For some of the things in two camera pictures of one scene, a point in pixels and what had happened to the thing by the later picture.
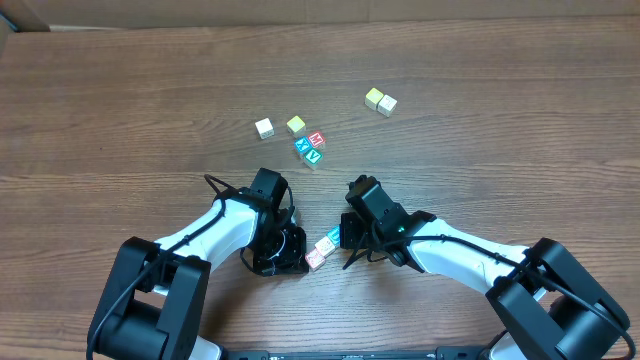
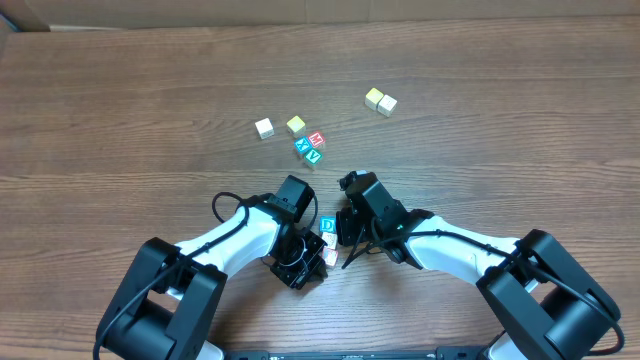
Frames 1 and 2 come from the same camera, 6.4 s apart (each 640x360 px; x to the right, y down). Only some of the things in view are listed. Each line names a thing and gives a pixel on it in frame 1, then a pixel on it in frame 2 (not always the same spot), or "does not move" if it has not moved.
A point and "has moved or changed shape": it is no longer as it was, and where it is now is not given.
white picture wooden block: (265, 128) does not move
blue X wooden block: (302, 145) does not move
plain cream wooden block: (325, 247) has moved or changed shape
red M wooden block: (317, 140) does not move
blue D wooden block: (334, 234) has moved or changed shape
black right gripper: (351, 231) does not move
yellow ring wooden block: (386, 105) does not move
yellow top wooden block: (373, 97) does not move
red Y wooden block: (315, 259) has moved or changed shape
